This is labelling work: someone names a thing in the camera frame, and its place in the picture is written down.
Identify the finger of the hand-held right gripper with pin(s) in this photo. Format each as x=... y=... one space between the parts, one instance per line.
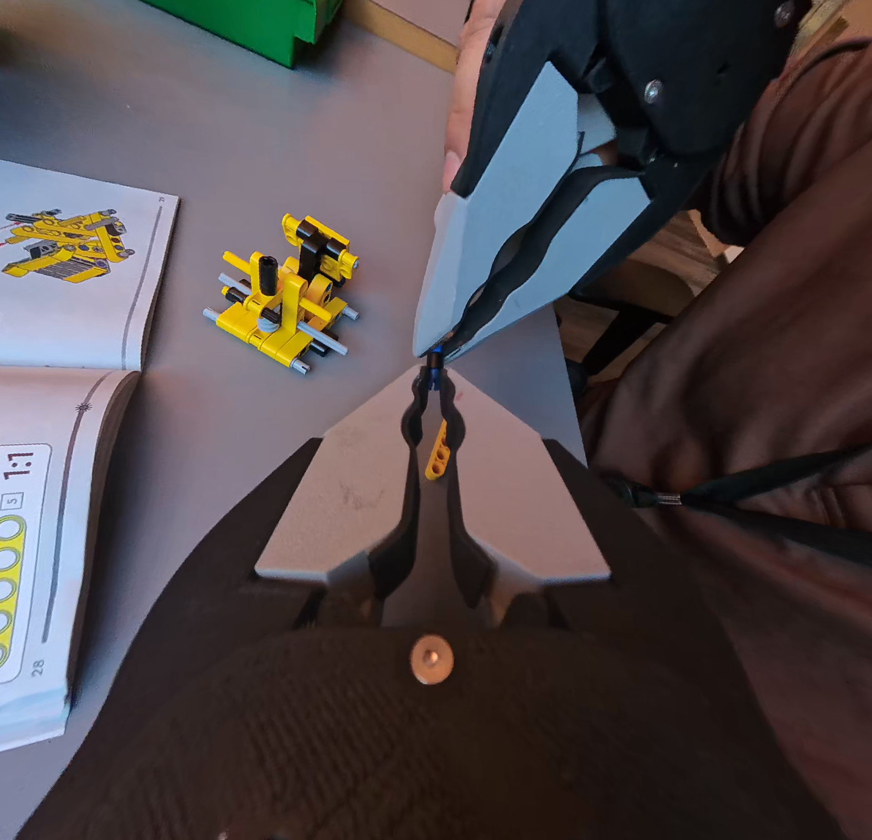
x=504 y=186
x=579 y=240

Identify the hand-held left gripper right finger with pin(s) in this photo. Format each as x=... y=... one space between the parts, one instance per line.
x=518 y=499

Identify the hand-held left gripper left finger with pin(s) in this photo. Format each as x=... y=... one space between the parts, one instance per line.
x=347 y=486

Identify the blue lego pin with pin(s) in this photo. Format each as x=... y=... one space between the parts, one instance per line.
x=434 y=367

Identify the person's right forearm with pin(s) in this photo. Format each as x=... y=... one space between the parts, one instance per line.
x=797 y=145

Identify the yellow lego beam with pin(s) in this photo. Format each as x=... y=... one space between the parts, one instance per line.
x=438 y=455

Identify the yellow lego model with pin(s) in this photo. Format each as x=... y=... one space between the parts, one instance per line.
x=283 y=302

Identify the lego instruction booklet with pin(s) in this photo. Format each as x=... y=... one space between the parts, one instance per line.
x=61 y=295

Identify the person's right hand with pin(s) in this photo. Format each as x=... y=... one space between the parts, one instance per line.
x=467 y=97

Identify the green plastic bin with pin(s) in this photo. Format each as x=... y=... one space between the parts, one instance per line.
x=231 y=2

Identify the chair with black frame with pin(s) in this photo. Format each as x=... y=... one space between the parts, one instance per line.
x=654 y=275

